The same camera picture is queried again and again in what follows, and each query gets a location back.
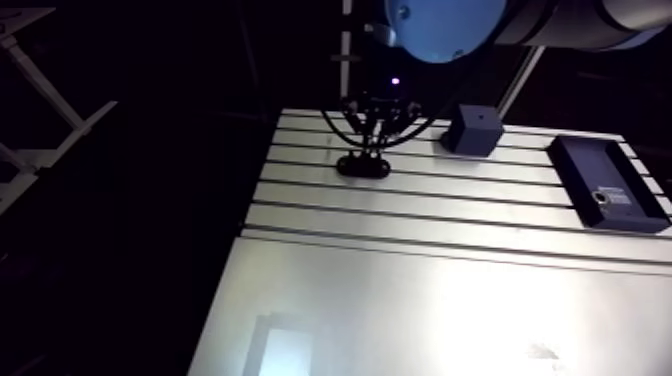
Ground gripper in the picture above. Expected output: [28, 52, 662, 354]
[342, 92, 423, 158]

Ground black oval holder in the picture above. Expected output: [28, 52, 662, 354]
[335, 151, 392, 180]

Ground dark blue-grey block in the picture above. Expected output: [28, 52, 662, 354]
[440, 103, 505, 158]

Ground dark blue-grey tray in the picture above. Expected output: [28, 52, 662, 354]
[545, 134, 672, 234]

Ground black cable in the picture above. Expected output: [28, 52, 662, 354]
[319, 0, 529, 150]

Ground white metal post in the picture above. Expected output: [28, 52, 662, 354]
[331, 0, 362, 100]
[495, 44, 547, 120]

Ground white desk frame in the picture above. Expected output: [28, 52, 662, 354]
[0, 7, 119, 215]

